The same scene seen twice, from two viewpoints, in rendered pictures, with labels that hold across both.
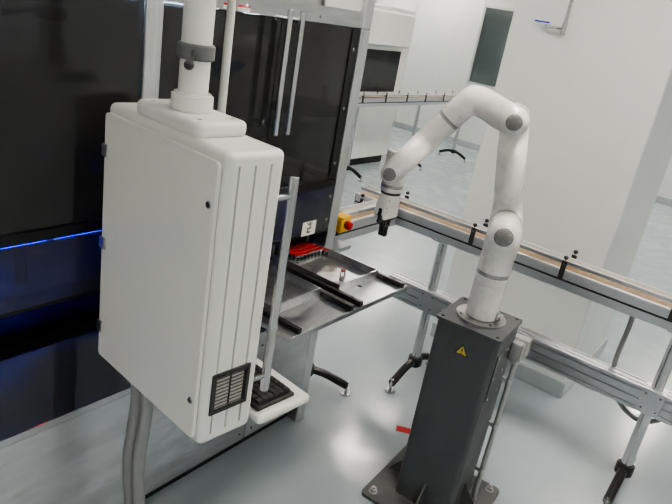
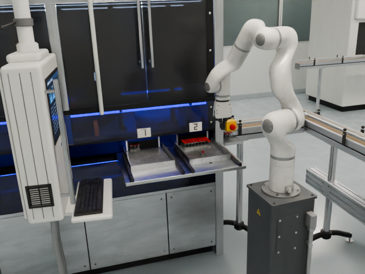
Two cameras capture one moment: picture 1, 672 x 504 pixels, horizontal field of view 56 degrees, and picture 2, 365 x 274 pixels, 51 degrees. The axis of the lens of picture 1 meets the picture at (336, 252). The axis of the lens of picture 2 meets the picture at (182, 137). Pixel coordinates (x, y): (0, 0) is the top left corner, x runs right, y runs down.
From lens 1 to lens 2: 146 cm
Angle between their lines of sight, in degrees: 38
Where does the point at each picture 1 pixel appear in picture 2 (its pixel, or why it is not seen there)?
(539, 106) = not seen: outside the picture
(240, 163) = (7, 72)
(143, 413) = not seen: hidden behind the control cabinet
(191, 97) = (19, 44)
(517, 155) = (277, 64)
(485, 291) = (272, 168)
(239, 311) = (33, 153)
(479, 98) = (249, 27)
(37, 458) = (25, 228)
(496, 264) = (274, 148)
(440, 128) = (233, 52)
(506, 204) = (284, 103)
